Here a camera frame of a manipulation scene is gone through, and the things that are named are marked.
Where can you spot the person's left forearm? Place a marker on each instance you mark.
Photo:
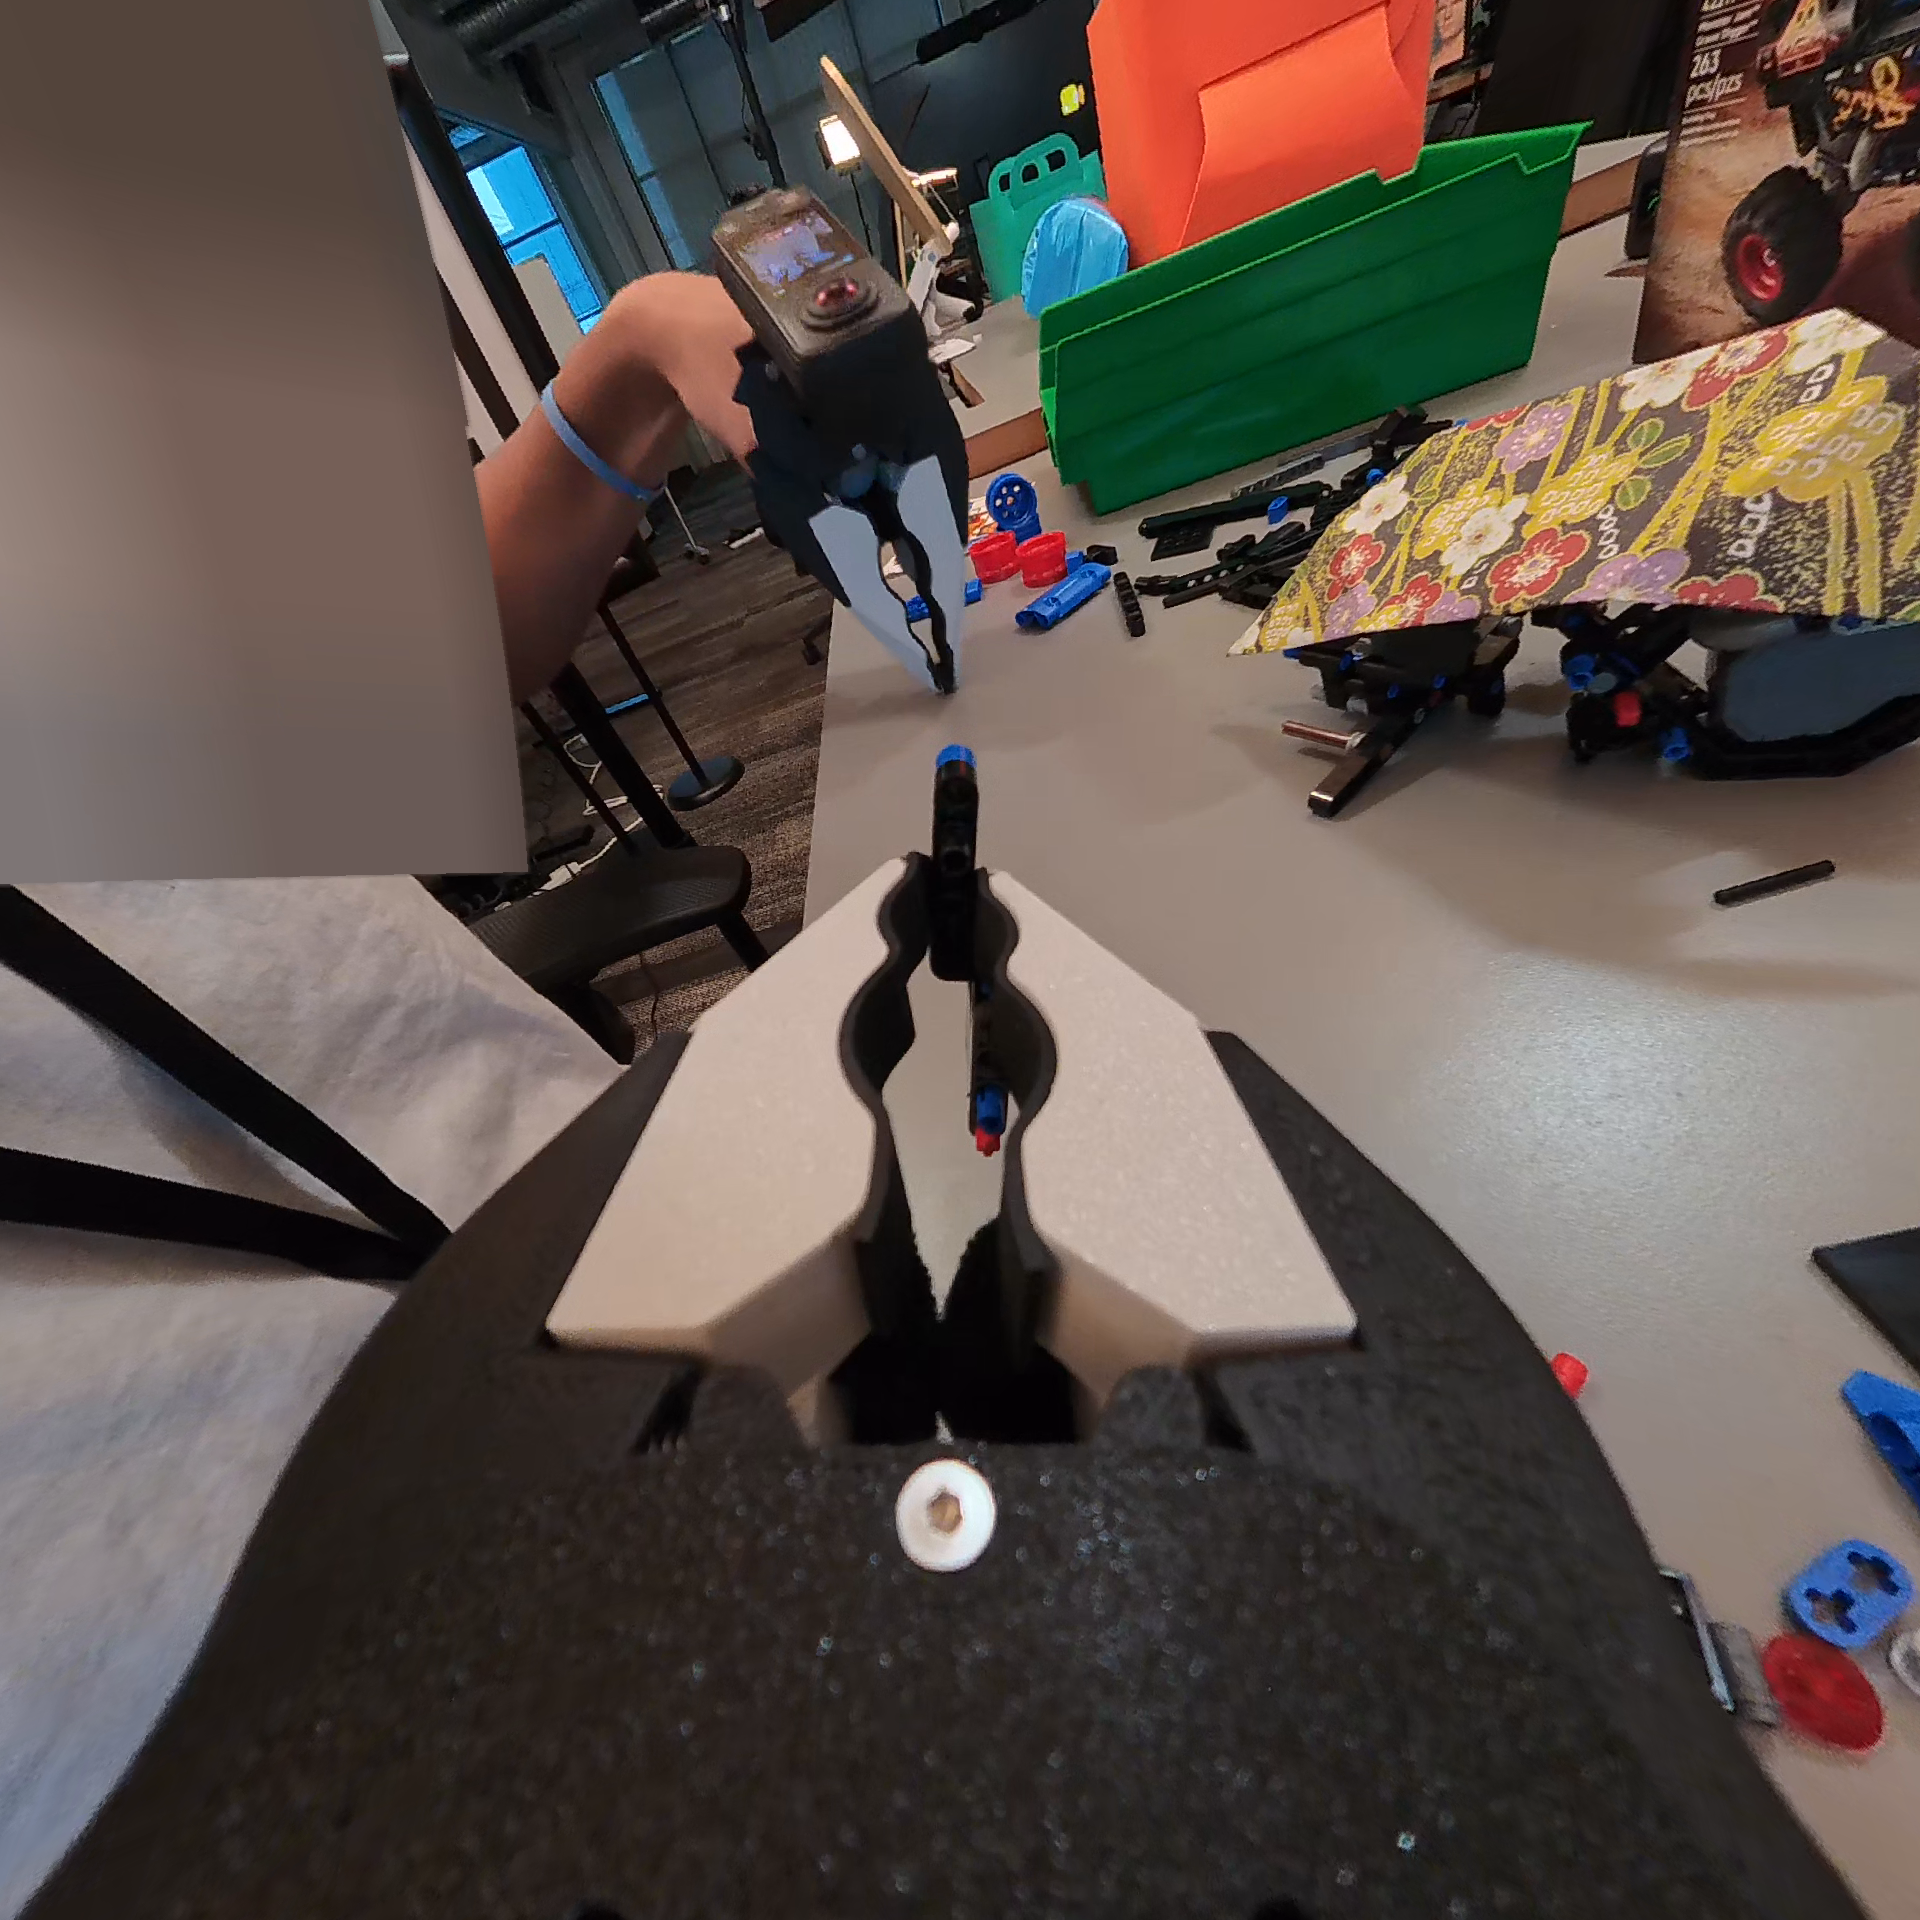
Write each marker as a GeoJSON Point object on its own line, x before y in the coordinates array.
{"type": "Point", "coordinates": [556, 571]}

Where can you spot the short black lego axle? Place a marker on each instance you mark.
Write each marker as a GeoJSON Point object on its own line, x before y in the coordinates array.
{"type": "Point", "coordinates": [1777, 882]}

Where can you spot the blue wristband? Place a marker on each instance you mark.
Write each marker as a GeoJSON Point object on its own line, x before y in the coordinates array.
{"type": "Point", "coordinates": [591, 461]}

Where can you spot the partly built lego chassis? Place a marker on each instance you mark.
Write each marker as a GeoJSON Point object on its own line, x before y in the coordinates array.
{"type": "Point", "coordinates": [1770, 718]}

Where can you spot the lego set box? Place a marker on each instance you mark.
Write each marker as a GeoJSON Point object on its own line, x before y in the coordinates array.
{"type": "Point", "coordinates": [1727, 179]}

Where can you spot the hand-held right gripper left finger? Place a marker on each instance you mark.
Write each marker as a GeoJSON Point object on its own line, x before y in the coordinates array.
{"type": "Point", "coordinates": [718, 1183]}

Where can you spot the black blue lego assembly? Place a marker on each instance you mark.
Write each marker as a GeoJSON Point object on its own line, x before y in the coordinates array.
{"type": "Point", "coordinates": [952, 883]}

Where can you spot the spread of black lego beams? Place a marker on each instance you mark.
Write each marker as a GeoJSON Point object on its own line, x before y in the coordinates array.
{"type": "Point", "coordinates": [1245, 557]}

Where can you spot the blue crumpled bag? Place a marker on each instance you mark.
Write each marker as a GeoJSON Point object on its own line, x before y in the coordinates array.
{"type": "Point", "coordinates": [1072, 259]}

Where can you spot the green tote bag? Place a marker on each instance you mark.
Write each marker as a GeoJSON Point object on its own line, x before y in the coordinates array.
{"type": "Point", "coordinates": [997, 224]}

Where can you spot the pile of small lego pieces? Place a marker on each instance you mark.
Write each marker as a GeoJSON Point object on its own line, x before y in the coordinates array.
{"type": "Point", "coordinates": [1824, 1686]}

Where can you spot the blue lego wheel hub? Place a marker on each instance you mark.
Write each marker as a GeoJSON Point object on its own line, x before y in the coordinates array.
{"type": "Point", "coordinates": [1015, 504]}

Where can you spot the green plastic bin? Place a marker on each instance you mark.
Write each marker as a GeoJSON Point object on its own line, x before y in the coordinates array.
{"type": "Point", "coordinates": [1272, 374]}

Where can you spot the red lego wheel hub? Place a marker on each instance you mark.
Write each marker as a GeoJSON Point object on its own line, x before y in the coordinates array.
{"type": "Point", "coordinates": [1041, 567]}
{"type": "Point", "coordinates": [992, 567]}

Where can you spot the person's left hand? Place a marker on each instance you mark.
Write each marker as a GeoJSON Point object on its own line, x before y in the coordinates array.
{"type": "Point", "coordinates": [672, 364]}

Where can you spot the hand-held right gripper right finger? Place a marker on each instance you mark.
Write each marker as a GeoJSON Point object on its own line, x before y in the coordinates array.
{"type": "Point", "coordinates": [1183, 1183]}

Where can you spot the floral patterned paper sheet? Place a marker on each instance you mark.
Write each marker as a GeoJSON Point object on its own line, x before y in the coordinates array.
{"type": "Point", "coordinates": [1579, 495]}

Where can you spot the blue curved lego panel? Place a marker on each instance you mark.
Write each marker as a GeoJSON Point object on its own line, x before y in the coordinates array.
{"type": "Point", "coordinates": [1068, 594]}

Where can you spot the orange plastic bin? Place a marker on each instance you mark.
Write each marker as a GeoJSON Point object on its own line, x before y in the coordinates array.
{"type": "Point", "coordinates": [1272, 152]}

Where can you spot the person's white shirt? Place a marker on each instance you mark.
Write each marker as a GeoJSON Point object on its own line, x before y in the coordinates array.
{"type": "Point", "coordinates": [226, 1501]}

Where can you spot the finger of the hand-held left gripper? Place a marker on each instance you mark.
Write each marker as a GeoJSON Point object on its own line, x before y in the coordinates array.
{"type": "Point", "coordinates": [936, 515]}
{"type": "Point", "coordinates": [864, 567]}

